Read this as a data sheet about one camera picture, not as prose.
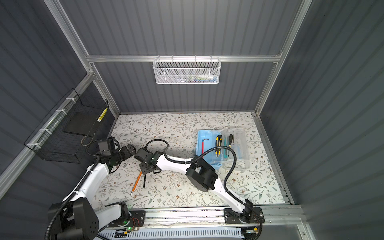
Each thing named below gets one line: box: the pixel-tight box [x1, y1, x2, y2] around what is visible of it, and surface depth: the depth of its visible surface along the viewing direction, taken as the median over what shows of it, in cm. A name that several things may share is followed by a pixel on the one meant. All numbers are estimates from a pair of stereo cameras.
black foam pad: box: [62, 111, 103, 137], surface depth 77 cm
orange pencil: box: [130, 171, 143, 195], surface depth 88 cm
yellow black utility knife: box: [215, 134, 223, 158], surface depth 95 cm
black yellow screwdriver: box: [228, 134, 233, 147], surface depth 91 cm
